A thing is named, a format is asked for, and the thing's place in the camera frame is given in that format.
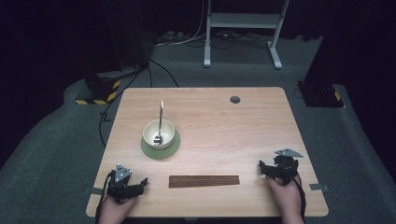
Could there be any row of brown chopsticks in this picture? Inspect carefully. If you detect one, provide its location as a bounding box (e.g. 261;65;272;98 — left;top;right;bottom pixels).
168;175;241;189

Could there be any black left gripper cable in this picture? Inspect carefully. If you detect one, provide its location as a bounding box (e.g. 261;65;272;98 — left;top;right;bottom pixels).
94;170;116;224

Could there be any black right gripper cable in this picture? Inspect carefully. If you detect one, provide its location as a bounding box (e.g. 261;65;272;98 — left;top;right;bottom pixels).
292;174;308;224

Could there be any white floor cable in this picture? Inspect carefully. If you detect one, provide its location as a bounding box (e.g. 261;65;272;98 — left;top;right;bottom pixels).
153;0;208;48

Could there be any white metal stand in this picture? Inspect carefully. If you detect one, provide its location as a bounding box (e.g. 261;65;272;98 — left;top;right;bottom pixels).
204;0;290;70

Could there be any person's right hand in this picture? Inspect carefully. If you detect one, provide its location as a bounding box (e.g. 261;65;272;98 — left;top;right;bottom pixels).
265;175;304;219

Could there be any person's left hand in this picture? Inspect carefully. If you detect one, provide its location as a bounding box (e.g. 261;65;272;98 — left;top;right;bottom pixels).
98;196;137;224

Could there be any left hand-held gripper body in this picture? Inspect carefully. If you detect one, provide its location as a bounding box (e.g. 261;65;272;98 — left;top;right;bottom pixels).
106;163;141;203

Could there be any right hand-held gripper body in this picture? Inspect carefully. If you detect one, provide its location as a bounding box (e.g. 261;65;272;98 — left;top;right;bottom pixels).
271;148;304;187

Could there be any dark power strip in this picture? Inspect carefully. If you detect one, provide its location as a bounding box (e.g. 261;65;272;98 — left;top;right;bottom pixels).
157;30;191;43

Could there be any green round coaster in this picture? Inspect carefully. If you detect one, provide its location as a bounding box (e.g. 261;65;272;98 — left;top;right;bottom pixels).
140;129;181;161

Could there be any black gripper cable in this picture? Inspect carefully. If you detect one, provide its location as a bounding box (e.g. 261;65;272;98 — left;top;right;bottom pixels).
292;174;308;224
94;170;116;224

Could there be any cream ceramic bowl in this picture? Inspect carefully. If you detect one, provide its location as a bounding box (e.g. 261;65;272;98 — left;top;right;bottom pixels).
142;119;177;150

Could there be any black floor cable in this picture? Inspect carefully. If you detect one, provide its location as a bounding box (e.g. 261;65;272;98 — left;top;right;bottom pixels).
148;59;180;89

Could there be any metal spoon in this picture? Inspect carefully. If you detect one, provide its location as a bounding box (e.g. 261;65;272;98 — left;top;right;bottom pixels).
153;100;165;146

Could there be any grey tape piece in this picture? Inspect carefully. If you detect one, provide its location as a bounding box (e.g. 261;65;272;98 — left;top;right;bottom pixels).
309;183;330;192
84;187;104;196

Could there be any black yellow striped stand base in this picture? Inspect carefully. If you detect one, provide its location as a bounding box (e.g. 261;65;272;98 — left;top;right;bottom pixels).
75;70;123;105

